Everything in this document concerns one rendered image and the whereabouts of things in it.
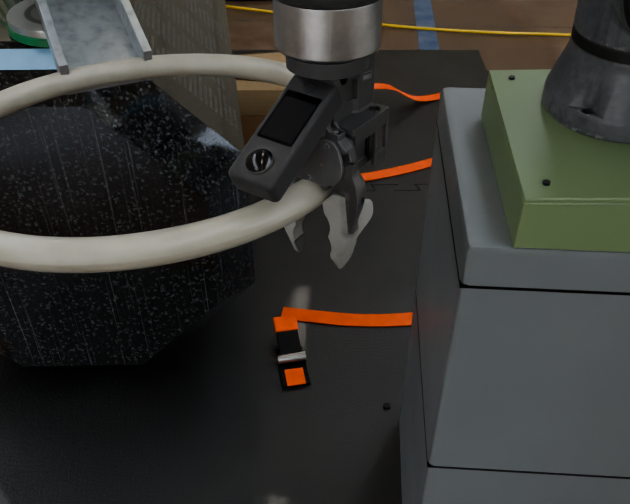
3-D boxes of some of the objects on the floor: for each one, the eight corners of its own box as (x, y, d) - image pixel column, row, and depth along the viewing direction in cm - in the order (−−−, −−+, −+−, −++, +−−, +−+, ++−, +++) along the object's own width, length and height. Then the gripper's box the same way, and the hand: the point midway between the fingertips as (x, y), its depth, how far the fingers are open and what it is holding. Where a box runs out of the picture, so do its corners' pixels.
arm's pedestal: (589, 414, 163) (725, 78, 109) (655, 640, 125) (917, 295, 70) (377, 402, 166) (407, 69, 112) (377, 621, 127) (424, 274, 73)
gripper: (416, 46, 59) (400, 247, 72) (305, 21, 65) (308, 213, 77) (363, 77, 54) (356, 291, 66) (247, 48, 59) (260, 250, 72)
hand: (314, 251), depth 69 cm, fingers closed on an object, 4 cm apart
